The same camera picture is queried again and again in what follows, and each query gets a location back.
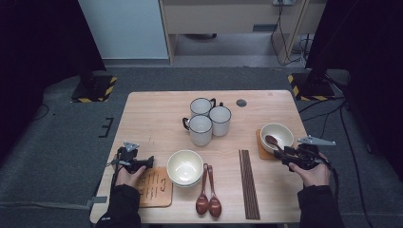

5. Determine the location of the black stand hazard striped base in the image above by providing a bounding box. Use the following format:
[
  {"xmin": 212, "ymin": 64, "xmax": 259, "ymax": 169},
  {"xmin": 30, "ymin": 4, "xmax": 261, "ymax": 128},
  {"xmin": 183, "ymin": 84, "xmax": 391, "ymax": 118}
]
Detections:
[
  {"xmin": 286, "ymin": 47, "xmax": 337, "ymax": 103},
  {"xmin": 70, "ymin": 56, "xmax": 118, "ymax": 105}
]

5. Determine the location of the black floor tape mark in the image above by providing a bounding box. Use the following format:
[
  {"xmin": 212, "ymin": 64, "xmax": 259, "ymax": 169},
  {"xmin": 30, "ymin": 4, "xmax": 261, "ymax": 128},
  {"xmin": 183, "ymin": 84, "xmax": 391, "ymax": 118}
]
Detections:
[{"xmin": 98, "ymin": 117, "xmax": 115, "ymax": 139}]

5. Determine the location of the grey desk handle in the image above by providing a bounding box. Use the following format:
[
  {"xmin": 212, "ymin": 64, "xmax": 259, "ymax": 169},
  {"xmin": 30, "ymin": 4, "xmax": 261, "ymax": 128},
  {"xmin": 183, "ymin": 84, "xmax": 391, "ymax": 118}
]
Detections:
[{"xmin": 252, "ymin": 23, "xmax": 278, "ymax": 32}]

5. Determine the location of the cream ceramic bowl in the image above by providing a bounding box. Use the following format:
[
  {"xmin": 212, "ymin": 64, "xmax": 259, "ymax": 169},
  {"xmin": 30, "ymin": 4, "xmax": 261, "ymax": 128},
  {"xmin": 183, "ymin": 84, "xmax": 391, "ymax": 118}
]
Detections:
[
  {"xmin": 259, "ymin": 123, "xmax": 295, "ymax": 155},
  {"xmin": 172, "ymin": 177, "xmax": 203, "ymax": 188},
  {"xmin": 166, "ymin": 149, "xmax": 204, "ymax": 185}
]

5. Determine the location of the white mug black rim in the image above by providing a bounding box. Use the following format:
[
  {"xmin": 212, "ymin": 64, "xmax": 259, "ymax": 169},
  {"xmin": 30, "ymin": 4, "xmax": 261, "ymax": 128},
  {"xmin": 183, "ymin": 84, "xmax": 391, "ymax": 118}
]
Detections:
[
  {"xmin": 189, "ymin": 97, "xmax": 218, "ymax": 118},
  {"xmin": 182, "ymin": 114, "xmax": 214, "ymax": 147},
  {"xmin": 208, "ymin": 102, "xmax": 232, "ymax": 138}
]

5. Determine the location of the grey tape strip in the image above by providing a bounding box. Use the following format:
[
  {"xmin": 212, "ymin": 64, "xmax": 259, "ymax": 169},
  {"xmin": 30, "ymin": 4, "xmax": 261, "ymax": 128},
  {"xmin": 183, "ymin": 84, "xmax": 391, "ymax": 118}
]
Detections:
[{"xmin": 85, "ymin": 196, "xmax": 108, "ymax": 209}]

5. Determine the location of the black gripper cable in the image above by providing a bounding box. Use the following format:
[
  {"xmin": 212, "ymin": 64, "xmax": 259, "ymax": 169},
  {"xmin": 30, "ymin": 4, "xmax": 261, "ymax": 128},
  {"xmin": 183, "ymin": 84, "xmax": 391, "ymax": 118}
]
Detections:
[
  {"xmin": 106, "ymin": 146, "xmax": 127, "ymax": 194},
  {"xmin": 319, "ymin": 156, "xmax": 340, "ymax": 207}
]

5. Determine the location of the person's right hand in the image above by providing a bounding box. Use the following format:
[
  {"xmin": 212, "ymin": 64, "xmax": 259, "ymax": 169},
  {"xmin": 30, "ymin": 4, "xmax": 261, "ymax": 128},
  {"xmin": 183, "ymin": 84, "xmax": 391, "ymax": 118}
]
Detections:
[{"xmin": 288, "ymin": 152, "xmax": 332, "ymax": 189}]

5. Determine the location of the row of brown chopsticks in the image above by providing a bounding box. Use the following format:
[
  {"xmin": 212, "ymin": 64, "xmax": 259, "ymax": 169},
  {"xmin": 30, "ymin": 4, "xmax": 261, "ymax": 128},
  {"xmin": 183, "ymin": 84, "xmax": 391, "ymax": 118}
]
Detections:
[{"xmin": 238, "ymin": 149, "xmax": 261, "ymax": 221}]

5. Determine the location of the carved wooden coaster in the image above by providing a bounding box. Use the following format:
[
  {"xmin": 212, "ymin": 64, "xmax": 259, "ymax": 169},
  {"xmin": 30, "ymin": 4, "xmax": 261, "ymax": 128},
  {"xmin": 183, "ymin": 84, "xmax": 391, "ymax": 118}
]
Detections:
[
  {"xmin": 255, "ymin": 128, "xmax": 286, "ymax": 162},
  {"xmin": 136, "ymin": 166, "xmax": 174, "ymax": 209}
]

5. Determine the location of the person's left hand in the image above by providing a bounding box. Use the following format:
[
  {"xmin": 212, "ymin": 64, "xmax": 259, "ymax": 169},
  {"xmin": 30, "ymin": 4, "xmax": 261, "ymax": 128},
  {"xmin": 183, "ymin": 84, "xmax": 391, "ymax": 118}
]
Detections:
[{"xmin": 114, "ymin": 154, "xmax": 147, "ymax": 190}]

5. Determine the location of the reddish brown wooden spoon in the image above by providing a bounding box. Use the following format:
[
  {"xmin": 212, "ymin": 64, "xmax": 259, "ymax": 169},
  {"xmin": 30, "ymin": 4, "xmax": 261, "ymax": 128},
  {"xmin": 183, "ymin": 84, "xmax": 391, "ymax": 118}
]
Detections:
[
  {"xmin": 264, "ymin": 134, "xmax": 286, "ymax": 156},
  {"xmin": 195, "ymin": 162, "xmax": 210, "ymax": 216},
  {"xmin": 207, "ymin": 164, "xmax": 222, "ymax": 219}
]

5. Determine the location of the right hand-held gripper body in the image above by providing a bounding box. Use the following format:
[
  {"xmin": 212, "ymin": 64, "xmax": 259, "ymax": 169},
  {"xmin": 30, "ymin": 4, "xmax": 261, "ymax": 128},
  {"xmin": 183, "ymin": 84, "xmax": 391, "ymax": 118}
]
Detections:
[{"xmin": 282, "ymin": 135, "xmax": 337, "ymax": 172}]

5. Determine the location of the pale partition panel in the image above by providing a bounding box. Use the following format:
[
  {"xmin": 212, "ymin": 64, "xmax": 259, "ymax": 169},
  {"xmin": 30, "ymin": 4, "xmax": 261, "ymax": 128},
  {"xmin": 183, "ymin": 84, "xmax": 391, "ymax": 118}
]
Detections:
[{"xmin": 78, "ymin": 0, "xmax": 169, "ymax": 60}]

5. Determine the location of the black hanging cable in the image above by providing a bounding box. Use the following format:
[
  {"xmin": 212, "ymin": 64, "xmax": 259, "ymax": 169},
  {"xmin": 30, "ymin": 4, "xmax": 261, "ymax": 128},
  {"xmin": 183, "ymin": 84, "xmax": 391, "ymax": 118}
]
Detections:
[
  {"xmin": 297, "ymin": 32, "xmax": 313, "ymax": 69},
  {"xmin": 270, "ymin": 1, "xmax": 302, "ymax": 67}
]

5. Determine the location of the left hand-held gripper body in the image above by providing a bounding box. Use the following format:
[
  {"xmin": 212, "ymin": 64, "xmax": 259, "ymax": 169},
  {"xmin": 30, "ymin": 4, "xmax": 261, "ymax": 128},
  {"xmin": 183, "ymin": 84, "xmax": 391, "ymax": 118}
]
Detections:
[{"xmin": 116, "ymin": 141, "xmax": 144, "ymax": 175}]

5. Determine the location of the long black floor cable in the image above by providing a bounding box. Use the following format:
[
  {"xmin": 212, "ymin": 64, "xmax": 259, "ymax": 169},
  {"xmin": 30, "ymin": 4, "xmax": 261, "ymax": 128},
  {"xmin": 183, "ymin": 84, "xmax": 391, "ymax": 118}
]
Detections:
[{"xmin": 339, "ymin": 104, "xmax": 376, "ymax": 228}]

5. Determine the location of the black curtain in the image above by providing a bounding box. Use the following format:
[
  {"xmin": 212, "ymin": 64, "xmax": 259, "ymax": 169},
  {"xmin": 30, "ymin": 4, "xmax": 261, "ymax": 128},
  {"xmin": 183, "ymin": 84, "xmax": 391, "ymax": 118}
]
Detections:
[
  {"xmin": 0, "ymin": 0, "xmax": 107, "ymax": 160},
  {"xmin": 305, "ymin": 0, "xmax": 403, "ymax": 181}
]

